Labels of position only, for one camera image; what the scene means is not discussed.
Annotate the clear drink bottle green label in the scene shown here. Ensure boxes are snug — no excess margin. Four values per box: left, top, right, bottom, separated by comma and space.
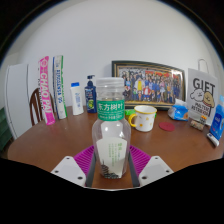
91, 77, 132, 180

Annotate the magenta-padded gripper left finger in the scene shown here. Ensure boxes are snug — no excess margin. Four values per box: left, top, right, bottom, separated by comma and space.
50, 145, 98, 188

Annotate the dark blue pump bottle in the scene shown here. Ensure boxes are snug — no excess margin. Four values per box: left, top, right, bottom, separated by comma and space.
84, 74, 98, 114

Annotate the white mug yellow rim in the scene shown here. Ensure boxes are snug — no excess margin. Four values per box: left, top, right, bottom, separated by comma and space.
128, 105, 158, 133

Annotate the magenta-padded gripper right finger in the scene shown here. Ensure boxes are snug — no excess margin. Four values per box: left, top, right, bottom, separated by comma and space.
128, 145, 174, 188

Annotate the small floral pouch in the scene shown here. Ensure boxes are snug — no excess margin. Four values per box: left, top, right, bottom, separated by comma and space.
189, 119, 205, 132

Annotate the framed group picture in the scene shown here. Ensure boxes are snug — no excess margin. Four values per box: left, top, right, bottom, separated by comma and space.
111, 60, 186, 111

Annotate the blue tissue pack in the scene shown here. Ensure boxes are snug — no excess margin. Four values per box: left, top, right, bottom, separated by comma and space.
167, 98, 190, 122

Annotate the long pink box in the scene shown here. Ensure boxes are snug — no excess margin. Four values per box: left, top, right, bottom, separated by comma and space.
37, 55, 56, 126

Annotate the blue detergent bottle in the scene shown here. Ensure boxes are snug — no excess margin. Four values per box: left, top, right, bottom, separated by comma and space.
209, 95, 224, 141

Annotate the wooden chair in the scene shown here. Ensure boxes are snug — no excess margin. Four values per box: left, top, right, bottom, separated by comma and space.
28, 87, 56, 127

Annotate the flat round red coaster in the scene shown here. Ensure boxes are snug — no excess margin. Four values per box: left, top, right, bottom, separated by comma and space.
158, 121, 176, 132

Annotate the white printed paper bag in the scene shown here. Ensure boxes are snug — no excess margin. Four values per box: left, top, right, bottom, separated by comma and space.
185, 59, 219, 127

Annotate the white flat board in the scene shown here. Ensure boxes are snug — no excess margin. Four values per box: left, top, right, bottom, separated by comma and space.
4, 63, 33, 140

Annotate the white tube blue cap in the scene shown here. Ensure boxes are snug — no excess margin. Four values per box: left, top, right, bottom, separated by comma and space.
69, 82, 85, 116

